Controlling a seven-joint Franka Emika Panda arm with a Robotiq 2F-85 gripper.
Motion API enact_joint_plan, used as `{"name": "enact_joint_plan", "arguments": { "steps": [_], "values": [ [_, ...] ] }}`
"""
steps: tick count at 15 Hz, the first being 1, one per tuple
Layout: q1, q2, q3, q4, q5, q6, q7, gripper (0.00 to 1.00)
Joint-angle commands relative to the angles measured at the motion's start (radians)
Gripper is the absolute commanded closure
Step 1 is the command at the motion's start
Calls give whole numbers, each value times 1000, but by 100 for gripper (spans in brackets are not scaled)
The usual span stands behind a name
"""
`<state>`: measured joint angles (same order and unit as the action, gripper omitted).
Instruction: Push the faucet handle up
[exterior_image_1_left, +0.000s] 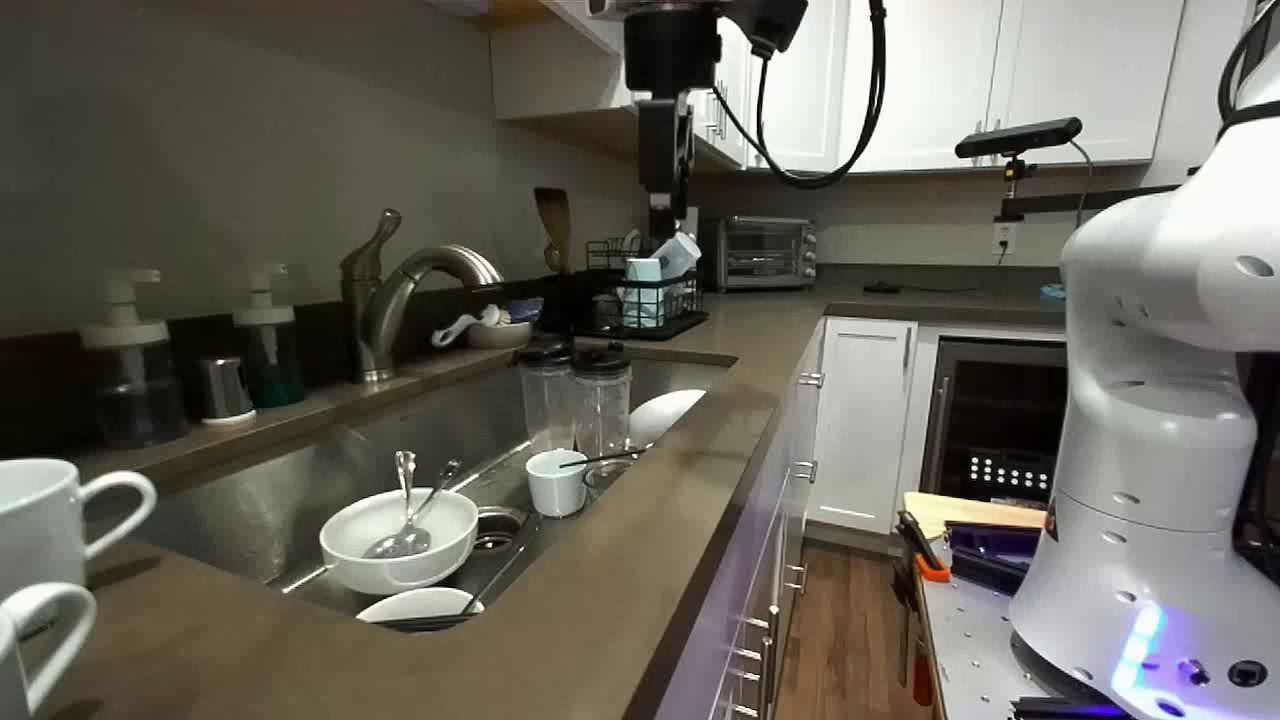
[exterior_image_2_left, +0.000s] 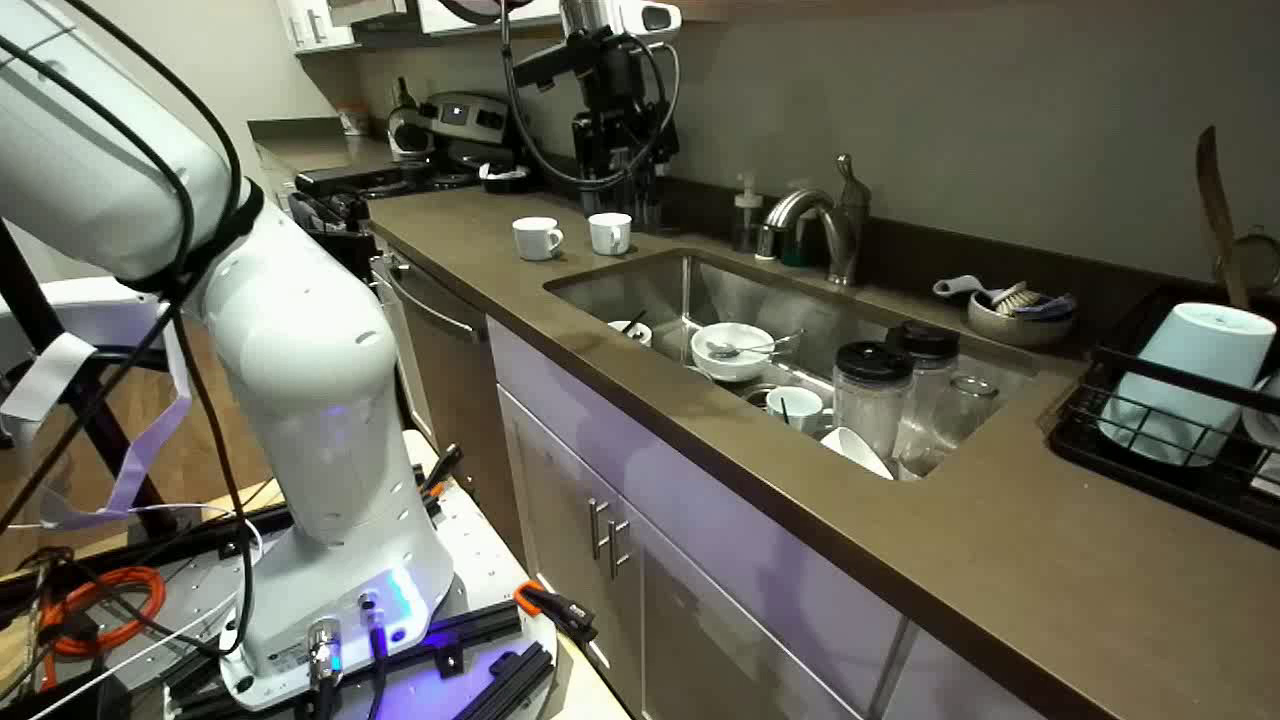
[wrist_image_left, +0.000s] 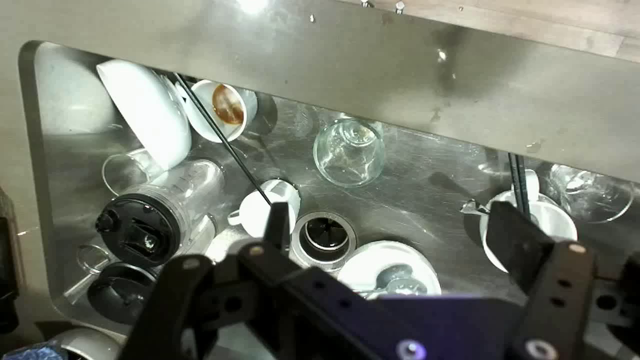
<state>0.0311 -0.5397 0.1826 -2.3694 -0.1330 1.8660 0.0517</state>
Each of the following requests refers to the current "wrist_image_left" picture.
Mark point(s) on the long thin utensil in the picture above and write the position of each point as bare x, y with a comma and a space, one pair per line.
222, 136

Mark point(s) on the metal sink drain strainer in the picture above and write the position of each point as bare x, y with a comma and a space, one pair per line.
325, 237

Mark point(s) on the coffee stained white cup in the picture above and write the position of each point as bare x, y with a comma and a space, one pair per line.
227, 107

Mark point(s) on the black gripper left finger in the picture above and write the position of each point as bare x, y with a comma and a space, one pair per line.
180, 293

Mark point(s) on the round clear glass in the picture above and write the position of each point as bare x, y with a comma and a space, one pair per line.
347, 156

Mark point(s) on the stainless steel sink basin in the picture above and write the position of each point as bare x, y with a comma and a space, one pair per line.
412, 193

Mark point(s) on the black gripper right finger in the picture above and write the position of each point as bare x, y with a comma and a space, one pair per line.
561, 300

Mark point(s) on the small white cup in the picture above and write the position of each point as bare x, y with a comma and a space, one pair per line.
256, 213

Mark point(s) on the large white bowl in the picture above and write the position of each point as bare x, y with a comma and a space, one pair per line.
371, 261

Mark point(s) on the clear blender bottle black lid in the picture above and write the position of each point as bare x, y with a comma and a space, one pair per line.
121, 293

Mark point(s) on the clear stemless glass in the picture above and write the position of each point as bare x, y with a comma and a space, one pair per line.
592, 193

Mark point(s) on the clear drinking glass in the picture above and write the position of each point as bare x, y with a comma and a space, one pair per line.
141, 230
123, 167

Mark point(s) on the thin dark stick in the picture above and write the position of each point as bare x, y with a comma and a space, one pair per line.
519, 182

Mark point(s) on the white plate on counter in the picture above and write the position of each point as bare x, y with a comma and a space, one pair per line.
142, 113

